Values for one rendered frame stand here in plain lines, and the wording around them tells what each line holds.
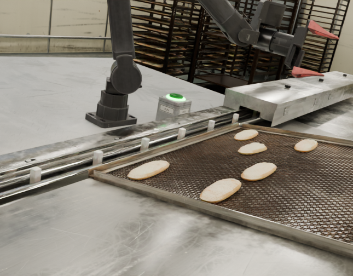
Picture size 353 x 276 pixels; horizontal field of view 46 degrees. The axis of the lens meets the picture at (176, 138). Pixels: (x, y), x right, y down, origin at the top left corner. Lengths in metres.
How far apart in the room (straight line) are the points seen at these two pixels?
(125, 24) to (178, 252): 0.73
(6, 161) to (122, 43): 0.46
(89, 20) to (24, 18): 1.13
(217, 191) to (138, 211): 0.11
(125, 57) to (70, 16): 5.46
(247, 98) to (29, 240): 0.95
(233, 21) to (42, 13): 5.22
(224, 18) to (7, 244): 0.81
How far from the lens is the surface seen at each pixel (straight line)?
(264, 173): 0.68
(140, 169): 0.66
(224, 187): 0.59
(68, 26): 6.51
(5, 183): 0.71
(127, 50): 1.07
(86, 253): 0.45
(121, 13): 1.07
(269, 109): 1.28
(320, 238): 0.48
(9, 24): 5.94
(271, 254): 0.46
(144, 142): 0.90
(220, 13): 1.11
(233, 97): 1.33
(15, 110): 1.16
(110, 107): 1.10
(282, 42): 1.14
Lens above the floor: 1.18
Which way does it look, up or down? 19 degrees down
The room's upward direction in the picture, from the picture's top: 10 degrees clockwise
